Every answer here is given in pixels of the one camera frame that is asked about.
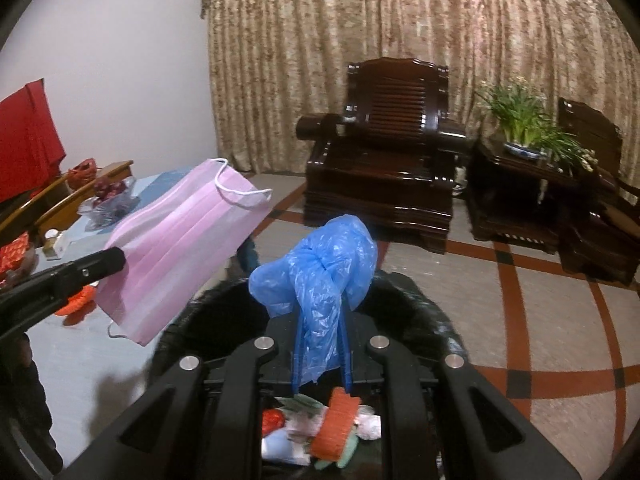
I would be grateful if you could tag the red patterned packet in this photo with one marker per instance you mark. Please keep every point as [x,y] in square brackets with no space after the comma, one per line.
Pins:
[14,255]

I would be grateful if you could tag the green potted plant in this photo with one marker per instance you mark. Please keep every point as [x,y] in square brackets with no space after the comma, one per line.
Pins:
[520,110]

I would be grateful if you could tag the red shiny wrapper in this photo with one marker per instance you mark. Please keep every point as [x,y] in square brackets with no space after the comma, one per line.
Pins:
[273,421]

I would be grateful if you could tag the beige cloth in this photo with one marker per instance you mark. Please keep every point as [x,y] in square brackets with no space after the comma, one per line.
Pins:
[305,427]

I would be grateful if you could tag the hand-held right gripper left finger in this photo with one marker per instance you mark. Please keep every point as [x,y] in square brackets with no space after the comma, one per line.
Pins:
[298,360]

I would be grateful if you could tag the wooden chair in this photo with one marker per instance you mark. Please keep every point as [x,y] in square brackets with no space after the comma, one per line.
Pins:
[30,202]
[70,197]

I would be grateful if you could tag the tissue box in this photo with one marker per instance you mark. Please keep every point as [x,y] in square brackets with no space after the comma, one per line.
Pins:
[56,246]

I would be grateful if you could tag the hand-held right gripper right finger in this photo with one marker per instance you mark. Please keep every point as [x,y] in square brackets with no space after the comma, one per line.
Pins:
[346,355]

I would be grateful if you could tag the blue white flower pot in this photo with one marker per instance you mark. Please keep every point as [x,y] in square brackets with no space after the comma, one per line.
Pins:
[524,151]

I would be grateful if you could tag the blue plastic glove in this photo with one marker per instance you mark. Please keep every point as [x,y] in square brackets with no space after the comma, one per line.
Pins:
[320,265]

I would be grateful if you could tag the red apple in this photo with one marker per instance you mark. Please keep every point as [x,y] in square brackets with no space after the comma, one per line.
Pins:
[118,188]
[102,189]

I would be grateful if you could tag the red plastic bag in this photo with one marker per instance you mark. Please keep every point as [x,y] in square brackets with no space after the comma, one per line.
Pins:
[82,175]

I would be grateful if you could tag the red cloth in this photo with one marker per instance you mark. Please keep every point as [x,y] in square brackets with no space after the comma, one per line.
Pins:
[27,145]

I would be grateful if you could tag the dark wooden armchair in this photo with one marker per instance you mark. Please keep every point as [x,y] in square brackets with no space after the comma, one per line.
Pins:
[590,240]
[380,175]

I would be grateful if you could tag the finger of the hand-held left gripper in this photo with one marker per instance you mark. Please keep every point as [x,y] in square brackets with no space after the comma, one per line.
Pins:
[85,272]

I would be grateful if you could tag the glass fruit bowl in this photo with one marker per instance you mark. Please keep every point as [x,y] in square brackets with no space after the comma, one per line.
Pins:
[107,210]

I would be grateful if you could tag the trash bin with black bag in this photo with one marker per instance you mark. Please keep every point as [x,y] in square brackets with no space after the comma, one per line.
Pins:
[225,305]

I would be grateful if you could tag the dark wooden side table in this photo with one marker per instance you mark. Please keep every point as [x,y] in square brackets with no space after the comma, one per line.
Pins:
[510,200]

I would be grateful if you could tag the pink face mask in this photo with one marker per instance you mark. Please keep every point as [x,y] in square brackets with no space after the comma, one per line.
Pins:
[175,240]

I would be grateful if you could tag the beige patterned curtain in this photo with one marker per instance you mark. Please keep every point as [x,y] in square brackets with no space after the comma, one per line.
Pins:
[300,60]

